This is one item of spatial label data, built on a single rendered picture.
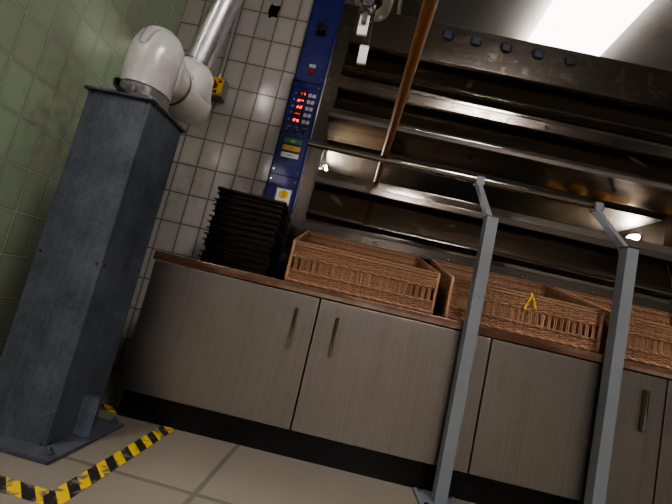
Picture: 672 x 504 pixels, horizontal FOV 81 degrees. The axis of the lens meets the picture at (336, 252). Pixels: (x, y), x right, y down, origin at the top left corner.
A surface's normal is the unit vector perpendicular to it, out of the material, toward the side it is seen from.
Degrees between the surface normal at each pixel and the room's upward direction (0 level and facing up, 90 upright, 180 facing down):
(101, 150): 90
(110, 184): 90
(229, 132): 90
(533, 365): 90
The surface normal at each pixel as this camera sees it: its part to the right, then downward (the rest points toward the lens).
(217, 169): 0.00, -0.13
